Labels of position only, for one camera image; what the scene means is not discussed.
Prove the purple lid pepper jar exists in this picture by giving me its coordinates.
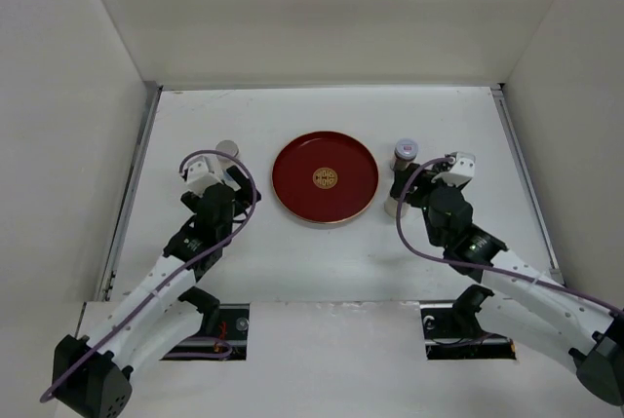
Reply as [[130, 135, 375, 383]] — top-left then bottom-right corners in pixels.
[[390, 137, 419, 171]]

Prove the black cap white bottle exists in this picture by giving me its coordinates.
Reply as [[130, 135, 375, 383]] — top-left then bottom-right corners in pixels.
[[384, 195, 410, 218]]

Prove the silver lid clear spice bottle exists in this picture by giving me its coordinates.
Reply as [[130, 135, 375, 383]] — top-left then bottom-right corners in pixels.
[[215, 139, 240, 171]]

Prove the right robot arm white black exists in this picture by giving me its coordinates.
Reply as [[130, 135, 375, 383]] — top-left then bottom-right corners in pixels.
[[389, 153, 623, 407]]

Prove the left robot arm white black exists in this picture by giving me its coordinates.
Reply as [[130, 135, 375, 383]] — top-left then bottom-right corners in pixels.
[[41, 162, 261, 417]]

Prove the red round lacquer tray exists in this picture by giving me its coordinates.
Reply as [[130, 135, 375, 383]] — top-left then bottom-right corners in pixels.
[[271, 131, 379, 225]]

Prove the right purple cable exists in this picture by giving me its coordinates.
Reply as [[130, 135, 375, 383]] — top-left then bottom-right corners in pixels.
[[395, 156, 624, 322]]

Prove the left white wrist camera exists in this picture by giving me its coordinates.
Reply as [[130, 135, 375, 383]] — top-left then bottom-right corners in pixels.
[[185, 155, 222, 197]]

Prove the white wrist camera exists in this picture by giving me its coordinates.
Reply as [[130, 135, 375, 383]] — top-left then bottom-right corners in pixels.
[[185, 155, 222, 197], [432, 152, 476, 189]]

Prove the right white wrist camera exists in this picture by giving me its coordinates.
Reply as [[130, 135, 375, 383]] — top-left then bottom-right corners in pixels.
[[432, 152, 476, 189]]

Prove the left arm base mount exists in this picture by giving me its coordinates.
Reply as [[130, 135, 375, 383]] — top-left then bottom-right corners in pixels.
[[163, 287, 251, 361]]

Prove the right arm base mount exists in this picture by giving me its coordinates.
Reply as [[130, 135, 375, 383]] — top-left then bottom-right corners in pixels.
[[420, 285, 516, 361]]

